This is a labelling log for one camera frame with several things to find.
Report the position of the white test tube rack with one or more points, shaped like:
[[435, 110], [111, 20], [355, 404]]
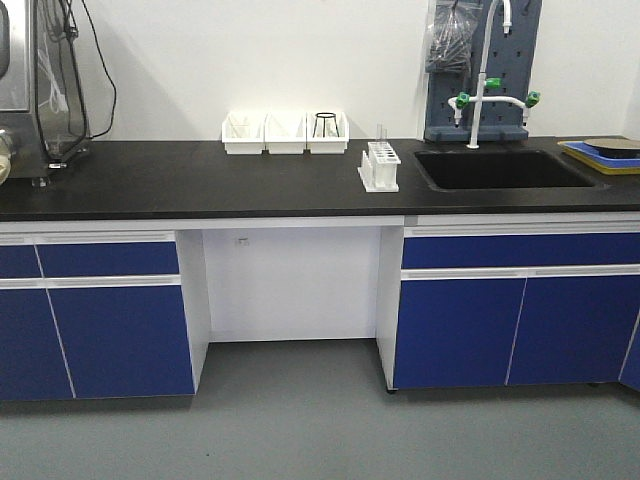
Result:
[[378, 167]]

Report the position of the blue pegboard drying rack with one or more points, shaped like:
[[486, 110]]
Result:
[[511, 51]]

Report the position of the right white storage bin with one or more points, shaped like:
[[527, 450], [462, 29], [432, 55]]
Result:
[[331, 145]]

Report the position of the white storage bin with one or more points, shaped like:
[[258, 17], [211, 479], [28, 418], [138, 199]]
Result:
[[331, 145], [285, 132], [243, 132]]

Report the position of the middle white storage bin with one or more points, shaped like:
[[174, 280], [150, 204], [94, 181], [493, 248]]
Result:
[[285, 132]]

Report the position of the black metal tripod stand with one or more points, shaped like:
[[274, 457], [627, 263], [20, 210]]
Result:
[[325, 125]]

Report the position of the left white storage bin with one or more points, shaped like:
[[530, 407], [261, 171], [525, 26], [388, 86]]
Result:
[[243, 132]]

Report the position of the right blue cabinet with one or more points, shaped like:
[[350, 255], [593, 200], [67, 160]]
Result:
[[514, 309]]

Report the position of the blue cabinet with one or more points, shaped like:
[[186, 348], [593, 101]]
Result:
[[92, 315], [514, 309]]

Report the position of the white lab faucet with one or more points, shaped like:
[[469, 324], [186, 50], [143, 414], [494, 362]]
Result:
[[463, 99]]

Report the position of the black sink basin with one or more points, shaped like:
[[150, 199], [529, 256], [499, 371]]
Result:
[[477, 171]]

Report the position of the plastic bag of pegs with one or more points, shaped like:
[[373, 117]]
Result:
[[452, 31]]

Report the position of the left blue cabinet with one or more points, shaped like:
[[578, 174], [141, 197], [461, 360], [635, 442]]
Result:
[[92, 315]]

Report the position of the blue tray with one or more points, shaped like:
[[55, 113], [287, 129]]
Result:
[[595, 152]]

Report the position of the yellow tray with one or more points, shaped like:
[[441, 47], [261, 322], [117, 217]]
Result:
[[613, 168]]

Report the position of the round brown disc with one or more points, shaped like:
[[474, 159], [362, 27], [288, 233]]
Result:
[[614, 147]]

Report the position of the stainless steel machine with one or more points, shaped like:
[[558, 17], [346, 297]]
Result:
[[44, 121]]

